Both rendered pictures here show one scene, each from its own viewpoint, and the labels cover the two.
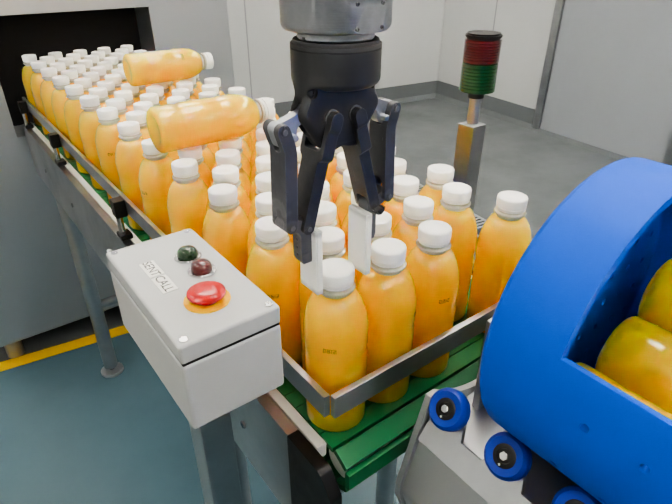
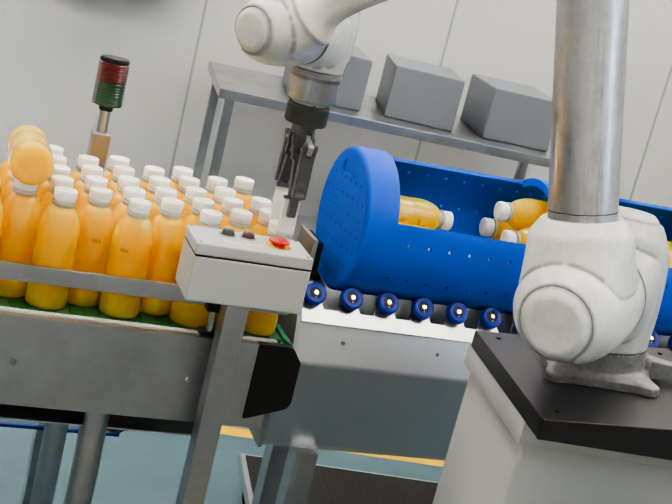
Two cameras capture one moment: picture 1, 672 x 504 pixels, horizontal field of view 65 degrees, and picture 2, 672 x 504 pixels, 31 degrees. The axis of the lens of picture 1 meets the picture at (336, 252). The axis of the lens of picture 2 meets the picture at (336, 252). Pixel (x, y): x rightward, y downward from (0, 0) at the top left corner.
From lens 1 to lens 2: 2.00 m
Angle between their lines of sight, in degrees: 68
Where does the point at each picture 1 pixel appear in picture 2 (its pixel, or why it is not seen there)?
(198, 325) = (299, 253)
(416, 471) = (302, 342)
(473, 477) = (338, 320)
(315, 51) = (323, 112)
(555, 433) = (396, 256)
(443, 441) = (315, 313)
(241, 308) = (293, 245)
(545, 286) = (384, 198)
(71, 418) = not seen: outside the picture
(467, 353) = not seen: hidden behind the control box
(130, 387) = not seen: outside the picture
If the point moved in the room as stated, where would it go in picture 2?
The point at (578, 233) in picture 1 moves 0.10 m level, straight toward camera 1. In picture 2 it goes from (382, 176) to (420, 193)
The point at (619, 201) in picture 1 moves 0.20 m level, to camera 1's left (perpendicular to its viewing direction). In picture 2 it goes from (383, 162) to (348, 174)
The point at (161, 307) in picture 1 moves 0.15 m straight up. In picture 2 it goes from (276, 252) to (296, 165)
